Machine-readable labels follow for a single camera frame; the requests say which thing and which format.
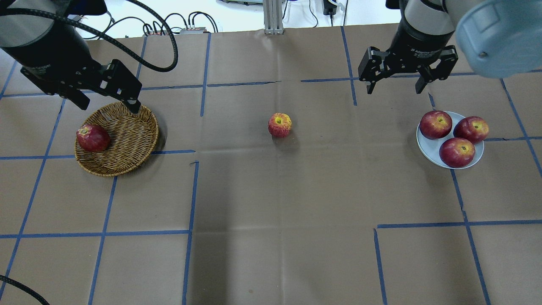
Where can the yellow-red striped apple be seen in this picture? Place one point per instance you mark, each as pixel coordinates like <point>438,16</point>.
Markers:
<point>280,125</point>

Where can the red apple on plate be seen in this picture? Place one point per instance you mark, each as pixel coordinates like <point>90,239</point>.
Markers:
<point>457,152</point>
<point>472,128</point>
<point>435,124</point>

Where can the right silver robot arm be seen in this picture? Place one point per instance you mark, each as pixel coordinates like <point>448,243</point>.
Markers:
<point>499,38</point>

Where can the round wicker basket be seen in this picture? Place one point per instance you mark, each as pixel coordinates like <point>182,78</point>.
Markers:
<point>133,139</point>

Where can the aluminium frame post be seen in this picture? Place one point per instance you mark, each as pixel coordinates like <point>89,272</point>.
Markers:
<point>273,24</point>

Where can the dark red apple in basket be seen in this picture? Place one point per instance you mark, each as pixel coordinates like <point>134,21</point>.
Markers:
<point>93,138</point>

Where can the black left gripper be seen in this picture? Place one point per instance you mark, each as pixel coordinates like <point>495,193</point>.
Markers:
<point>54,57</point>

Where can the pale blue plate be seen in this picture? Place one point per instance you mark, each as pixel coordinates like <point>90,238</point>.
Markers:
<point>430,148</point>

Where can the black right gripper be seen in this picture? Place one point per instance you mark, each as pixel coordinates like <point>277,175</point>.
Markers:
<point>418,42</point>

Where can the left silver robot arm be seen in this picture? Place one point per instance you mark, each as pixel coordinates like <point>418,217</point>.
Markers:
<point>17,30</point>

